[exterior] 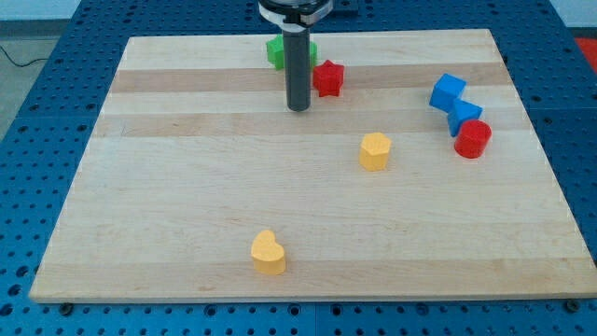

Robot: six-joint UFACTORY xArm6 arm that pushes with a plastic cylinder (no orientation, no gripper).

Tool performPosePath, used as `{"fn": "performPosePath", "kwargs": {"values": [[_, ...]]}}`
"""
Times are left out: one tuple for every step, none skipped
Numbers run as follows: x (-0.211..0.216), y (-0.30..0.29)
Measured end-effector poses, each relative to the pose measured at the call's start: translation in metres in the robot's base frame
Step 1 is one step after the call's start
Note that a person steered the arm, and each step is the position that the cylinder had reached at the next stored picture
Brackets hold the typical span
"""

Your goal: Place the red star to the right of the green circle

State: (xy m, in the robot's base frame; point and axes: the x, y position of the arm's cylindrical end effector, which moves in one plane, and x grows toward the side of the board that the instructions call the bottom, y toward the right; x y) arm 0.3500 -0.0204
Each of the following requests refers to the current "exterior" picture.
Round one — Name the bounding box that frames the green block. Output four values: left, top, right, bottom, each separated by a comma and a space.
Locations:
266, 35, 318, 70

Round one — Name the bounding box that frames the blue cube block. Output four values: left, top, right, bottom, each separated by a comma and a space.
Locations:
429, 73, 467, 113

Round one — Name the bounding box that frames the yellow pentagon block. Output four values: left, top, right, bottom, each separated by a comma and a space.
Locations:
359, 133, 392, 172

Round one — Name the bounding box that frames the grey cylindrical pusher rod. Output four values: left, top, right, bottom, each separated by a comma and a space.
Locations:
283, 24, 311, 112

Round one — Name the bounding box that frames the wooden board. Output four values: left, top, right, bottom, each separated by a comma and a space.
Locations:
30, 29, 596, 303

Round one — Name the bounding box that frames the red object at right edge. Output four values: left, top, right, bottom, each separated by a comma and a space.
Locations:
575, 37, 597, 72

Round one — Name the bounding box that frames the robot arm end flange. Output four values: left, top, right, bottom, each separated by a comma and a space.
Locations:
257, 0, 334, 27

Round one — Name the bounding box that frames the red cylinder block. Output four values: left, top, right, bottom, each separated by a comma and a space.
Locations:
453, 119, 493, 159

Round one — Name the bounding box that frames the black cable on floor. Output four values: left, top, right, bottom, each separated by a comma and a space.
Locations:
0, 45, 49, 68

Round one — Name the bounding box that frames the red star block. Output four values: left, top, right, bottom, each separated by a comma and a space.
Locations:
312, 60, 344, 97

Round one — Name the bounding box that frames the blue triangle block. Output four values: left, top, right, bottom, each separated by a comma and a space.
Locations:
447, 99, 483, 137

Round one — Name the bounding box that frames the yellow heart block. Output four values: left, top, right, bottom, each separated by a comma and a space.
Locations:
251, 230, 286, 275

